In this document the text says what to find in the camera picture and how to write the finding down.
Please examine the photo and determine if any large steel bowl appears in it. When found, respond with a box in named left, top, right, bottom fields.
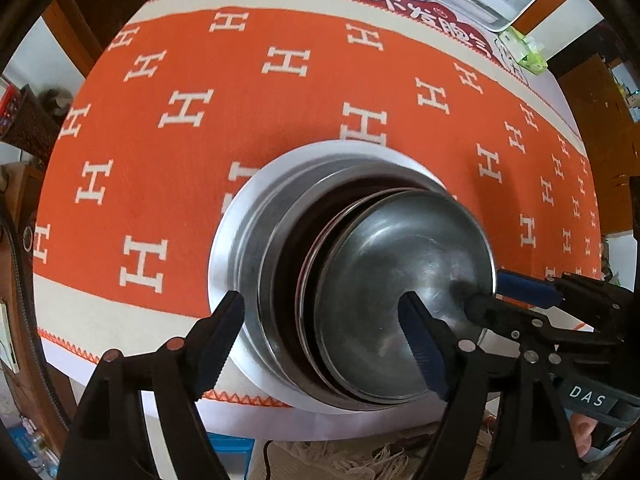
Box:
left=207, top=141, right=496, bottom=415

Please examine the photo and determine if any person's right hand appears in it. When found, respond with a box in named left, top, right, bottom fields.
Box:
left=574, top=412, right=601, bottom=461

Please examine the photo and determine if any small steel bowl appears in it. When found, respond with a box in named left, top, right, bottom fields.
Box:
left=315, top=190, right=496, bottom=403

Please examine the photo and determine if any red plastic box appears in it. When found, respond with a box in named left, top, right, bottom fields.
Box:
left=0, top=87, right=21, bottom=133

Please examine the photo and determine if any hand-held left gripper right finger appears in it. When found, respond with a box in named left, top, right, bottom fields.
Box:
left=398, top=291, right=583, bottom=480

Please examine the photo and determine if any blue box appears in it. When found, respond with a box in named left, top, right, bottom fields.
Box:
left=207, top=437, right=253, bottom=480

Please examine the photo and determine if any wooden shelf cabinet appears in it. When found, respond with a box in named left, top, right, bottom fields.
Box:
left=555, top=10, right=640, bottom=241

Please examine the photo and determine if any green tissue pack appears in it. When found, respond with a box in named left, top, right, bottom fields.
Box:
left=495, top=27, right=548, bottom=73

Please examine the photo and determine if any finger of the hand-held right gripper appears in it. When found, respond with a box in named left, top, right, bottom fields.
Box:
left=465, top=294, right=621, bottom=347
left=497, top=270, right=601, bottom=311

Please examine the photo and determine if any orange patterned blanket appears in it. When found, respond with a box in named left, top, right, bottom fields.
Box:
left=30, top=0, right=603, bottom=406

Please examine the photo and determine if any dark woven basket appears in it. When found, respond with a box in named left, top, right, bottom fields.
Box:
left=0, top=85, right=66, bottom=153

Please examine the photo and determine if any beige fringed rug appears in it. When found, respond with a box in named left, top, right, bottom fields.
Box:
left=250, top=430, right=501, bottom=480

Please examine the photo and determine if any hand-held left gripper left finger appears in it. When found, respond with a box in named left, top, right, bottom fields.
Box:
left=57, top=290, right=246, bottom=480

